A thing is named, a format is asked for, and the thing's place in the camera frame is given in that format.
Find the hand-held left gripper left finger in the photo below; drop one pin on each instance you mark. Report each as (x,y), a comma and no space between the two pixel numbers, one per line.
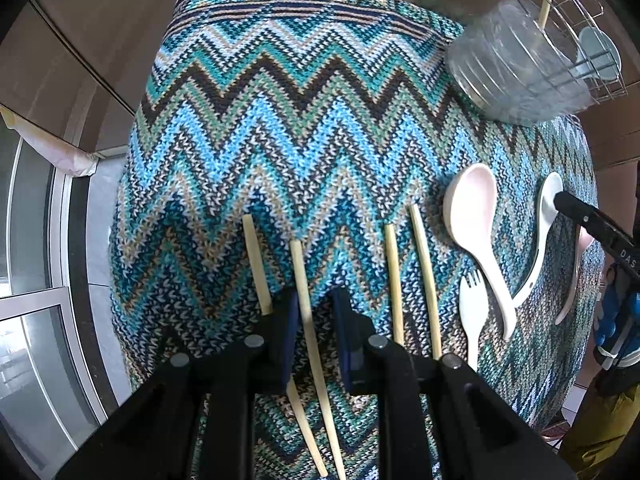
(291,340)

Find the white spoon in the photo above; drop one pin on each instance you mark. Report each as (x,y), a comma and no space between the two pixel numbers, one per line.
(547,215)

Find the zigzag knitted cloth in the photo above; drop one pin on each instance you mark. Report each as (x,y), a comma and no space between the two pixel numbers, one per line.
(300,160)

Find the beige masking paper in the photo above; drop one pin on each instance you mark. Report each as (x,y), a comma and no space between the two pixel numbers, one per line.
(65,157)

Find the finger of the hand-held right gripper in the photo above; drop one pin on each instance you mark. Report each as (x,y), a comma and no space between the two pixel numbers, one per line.
(595,220)

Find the person's olive trouser leg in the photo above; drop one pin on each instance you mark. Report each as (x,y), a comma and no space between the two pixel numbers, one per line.
(605,430)

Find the clear plastic cup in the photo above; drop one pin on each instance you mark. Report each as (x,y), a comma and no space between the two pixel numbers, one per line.
(510,60)

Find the person's right hand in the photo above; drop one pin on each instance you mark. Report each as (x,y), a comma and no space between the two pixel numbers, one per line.
(615,315)

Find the light blue spoon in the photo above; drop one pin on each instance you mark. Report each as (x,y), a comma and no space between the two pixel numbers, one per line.
(600,50)

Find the small pink spoon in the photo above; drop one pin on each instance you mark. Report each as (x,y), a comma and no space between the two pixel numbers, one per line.
(570,290)

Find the white spork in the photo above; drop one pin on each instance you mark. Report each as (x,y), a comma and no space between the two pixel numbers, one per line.
(472,315)

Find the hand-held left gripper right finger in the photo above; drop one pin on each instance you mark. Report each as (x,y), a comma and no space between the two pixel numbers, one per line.
(345,340)

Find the sliding glass door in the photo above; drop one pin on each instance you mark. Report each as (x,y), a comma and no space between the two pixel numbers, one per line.
(30,350)

